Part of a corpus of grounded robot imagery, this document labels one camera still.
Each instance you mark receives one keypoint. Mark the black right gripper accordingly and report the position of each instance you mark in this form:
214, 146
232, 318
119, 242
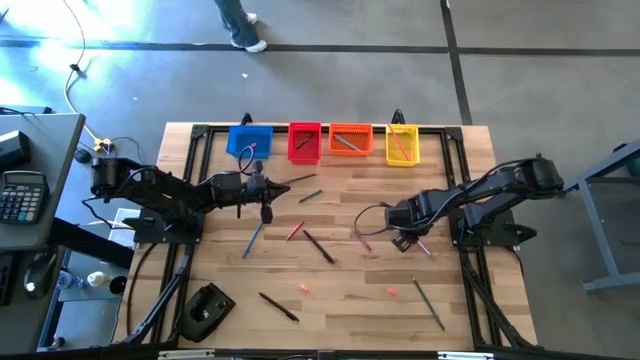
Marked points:
407, 215

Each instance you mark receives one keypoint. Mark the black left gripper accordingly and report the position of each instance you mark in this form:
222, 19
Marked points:
235, 190

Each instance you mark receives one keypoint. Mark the purple pen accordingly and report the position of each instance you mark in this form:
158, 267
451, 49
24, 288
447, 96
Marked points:
426, 250

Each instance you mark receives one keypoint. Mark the dark brown pencil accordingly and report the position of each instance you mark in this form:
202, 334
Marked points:
300, 178

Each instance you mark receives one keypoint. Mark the magenta crayon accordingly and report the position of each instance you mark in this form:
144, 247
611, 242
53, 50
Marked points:
365, 243

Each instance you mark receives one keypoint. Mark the red crayon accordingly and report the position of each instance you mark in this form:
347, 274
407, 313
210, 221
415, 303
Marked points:
295, 230

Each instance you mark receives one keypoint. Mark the long dark green marker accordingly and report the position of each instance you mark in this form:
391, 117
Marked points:
252, 240

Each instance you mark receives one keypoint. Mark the dark green crayon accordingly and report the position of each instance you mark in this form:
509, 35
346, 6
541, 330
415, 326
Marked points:
303, 142

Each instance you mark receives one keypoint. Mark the dark grey pencil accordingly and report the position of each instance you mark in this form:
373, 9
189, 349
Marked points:
428, 303

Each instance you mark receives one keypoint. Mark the black pen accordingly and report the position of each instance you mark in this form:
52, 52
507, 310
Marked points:
278, 306
318, 246

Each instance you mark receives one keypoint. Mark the light blue pen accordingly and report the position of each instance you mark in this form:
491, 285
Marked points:
347, 142

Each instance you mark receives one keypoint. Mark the orange pencil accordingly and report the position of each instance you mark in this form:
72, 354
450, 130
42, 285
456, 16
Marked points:
399, 142

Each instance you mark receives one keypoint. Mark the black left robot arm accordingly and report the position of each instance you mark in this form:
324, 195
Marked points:
160, 192

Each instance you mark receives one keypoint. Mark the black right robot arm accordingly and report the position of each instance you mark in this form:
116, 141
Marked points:
500, 182

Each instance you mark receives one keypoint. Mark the red plastic bin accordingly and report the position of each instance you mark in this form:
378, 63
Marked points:
304, 155

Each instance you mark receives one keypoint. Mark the blue plastic bin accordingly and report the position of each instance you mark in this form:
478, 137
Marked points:
250, 140

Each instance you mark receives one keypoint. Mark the yellow plastic bin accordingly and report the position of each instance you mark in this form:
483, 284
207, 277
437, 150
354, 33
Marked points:
412, 150

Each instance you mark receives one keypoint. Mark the orange plastic bin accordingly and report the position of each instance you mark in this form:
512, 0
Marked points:
351, 131

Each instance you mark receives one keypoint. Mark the black plastic cradle device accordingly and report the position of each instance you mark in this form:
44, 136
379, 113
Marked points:
205, 312

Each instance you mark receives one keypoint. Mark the white paper sheet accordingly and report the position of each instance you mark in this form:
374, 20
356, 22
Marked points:
122, 217

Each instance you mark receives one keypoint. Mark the person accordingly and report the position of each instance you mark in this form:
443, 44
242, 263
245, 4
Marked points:
240, 25

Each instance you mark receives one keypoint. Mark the yellow power plug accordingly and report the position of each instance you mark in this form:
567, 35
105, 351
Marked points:
103, 145

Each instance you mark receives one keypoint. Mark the black round cap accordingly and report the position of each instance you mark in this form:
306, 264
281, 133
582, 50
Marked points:
118, 285

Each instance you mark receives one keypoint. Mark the black desk beam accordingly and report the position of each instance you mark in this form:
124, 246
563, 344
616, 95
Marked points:
85, 241

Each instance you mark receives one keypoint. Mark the small white bottle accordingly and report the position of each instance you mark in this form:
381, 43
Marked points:
97, 279

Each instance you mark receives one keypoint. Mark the grey desk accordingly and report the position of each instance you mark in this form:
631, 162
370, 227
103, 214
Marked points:
60, 150

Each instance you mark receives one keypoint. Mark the clear water bottle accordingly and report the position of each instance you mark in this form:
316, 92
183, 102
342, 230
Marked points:
70, 281

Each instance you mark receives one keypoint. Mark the black computer mouse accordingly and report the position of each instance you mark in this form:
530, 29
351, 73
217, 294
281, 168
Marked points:
40, 272

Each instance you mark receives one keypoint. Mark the black desk calculator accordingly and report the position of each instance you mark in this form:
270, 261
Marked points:
22, 200

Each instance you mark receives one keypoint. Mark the black box device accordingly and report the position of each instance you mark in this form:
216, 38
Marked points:
12, 150

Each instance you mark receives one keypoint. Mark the black keyboard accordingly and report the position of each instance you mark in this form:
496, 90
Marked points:
5, 280

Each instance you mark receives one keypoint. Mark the black aluminium table frame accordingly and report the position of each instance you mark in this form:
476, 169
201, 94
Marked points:
280, 129

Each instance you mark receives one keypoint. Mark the black frame clamp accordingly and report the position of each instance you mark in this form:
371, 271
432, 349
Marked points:
246, 120
398, 119

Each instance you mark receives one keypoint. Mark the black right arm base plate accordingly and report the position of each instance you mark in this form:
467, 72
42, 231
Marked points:
522, 234

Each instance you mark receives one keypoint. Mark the silver metal bracket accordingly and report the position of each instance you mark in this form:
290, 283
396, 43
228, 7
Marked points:
185, 355
465, 356

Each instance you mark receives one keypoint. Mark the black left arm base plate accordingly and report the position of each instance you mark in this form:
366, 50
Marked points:
150, 232

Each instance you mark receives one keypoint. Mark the grey metal table frame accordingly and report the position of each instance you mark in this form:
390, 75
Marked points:
597, 225

